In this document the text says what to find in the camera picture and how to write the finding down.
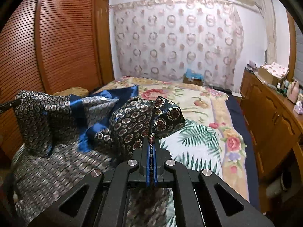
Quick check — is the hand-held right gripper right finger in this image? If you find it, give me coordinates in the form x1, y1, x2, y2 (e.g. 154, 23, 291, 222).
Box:
153, 142, 275, 227

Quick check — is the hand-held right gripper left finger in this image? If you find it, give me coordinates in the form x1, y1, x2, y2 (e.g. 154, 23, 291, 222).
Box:
27, 136, 151, 227

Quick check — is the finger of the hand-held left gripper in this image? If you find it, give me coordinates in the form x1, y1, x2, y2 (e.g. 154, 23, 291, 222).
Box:
0, 99, 22, 114

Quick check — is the dark blue patterned satin garment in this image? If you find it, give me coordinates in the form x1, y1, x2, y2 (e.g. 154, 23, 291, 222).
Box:
11, 85, 186, 227

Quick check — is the floral palm-leaf blanket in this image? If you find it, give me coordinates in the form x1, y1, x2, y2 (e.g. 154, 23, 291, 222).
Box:
95, 76, 251, 202

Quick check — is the woven straw pillow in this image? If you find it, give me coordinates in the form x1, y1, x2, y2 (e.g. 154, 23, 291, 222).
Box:
53, 87, 90, 98

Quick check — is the wooden louvred wardrobe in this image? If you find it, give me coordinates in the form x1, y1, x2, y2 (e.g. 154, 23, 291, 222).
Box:
0, 0, 115, 161

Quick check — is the blue item on box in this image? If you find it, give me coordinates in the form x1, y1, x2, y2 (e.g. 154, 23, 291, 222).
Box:
183, 68, 204, 87

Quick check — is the navy bed sheet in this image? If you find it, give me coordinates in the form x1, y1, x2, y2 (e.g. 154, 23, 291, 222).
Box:
225, 98, 261, 208

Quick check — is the wooden cabinet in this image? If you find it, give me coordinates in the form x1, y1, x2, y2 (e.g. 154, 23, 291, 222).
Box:
239, 68, 303, 187

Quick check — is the white shoe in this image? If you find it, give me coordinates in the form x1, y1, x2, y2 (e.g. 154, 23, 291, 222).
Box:
267, 170, 299, 197

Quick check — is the cardboard box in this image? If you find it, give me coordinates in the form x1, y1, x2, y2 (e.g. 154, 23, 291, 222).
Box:
257, 66, 280, 86

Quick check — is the white floral cloth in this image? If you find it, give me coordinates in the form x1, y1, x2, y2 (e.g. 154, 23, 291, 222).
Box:
263, 62, 290, 79

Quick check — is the white wrapped pipe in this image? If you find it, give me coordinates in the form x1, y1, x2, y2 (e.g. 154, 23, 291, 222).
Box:
265, 0, 278, 61

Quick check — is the pink ring-patterned curtain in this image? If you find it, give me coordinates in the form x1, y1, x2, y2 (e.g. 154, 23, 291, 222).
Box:
110, 0, 245, 93

